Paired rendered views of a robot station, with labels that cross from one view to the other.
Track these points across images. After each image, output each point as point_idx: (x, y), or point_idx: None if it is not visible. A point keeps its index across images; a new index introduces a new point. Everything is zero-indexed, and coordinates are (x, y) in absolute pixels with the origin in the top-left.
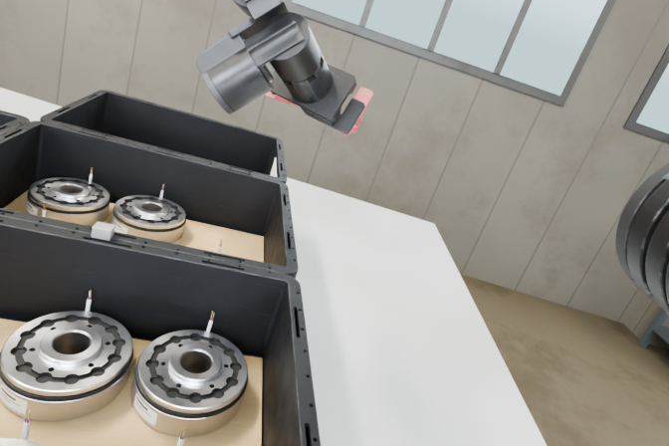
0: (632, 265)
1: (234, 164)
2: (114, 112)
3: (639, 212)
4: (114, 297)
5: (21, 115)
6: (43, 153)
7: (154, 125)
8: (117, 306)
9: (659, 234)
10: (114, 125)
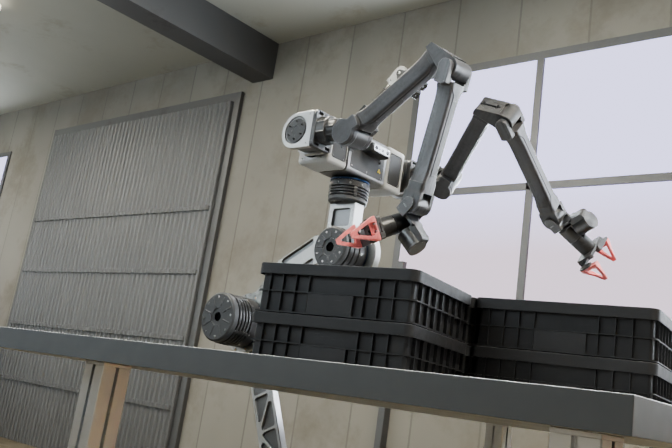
0: (347, 261)
1: (289, 304)
2: (403, 289)
3: (351, 248)
4: None
5: (482, 297)
6: (465, 317)
7: (366, 290)
8: None
9: (356, 252)
10: (399, 303)
